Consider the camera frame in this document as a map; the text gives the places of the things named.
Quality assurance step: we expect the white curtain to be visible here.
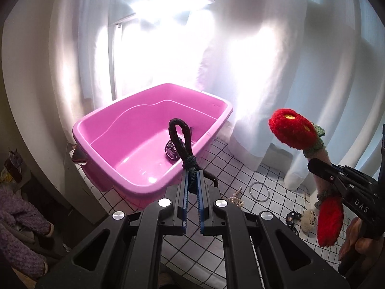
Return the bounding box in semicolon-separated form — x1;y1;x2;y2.
1;0;384;192

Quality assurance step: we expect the black knotted hair tie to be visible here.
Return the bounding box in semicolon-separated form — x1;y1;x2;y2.
167;117;219;194

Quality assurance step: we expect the pearl hair claw clip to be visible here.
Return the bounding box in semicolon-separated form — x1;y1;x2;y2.
227;187;244;208

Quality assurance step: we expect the black patterned bow clip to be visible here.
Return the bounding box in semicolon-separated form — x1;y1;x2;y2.
285;211;302;236

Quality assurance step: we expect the large silver bangle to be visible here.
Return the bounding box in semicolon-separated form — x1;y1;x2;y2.
249;181;270;203

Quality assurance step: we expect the pink strawberry headband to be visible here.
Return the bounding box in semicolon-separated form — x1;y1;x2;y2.
268;108;344;247

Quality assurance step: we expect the person's right hand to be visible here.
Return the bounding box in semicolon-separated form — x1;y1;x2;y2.
339;217;384;268

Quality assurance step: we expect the purple knitted fabric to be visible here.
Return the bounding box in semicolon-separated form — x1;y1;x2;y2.
1;187;54;279

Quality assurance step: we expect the beige plush face ball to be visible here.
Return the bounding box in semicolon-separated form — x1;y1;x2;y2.
300;210;317;234

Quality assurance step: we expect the dark round hair tie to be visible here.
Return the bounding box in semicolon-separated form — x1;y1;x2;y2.
164;136;185;160

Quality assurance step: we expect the pink plastic basin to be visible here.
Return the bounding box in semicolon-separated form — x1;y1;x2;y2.
72;84;232;207

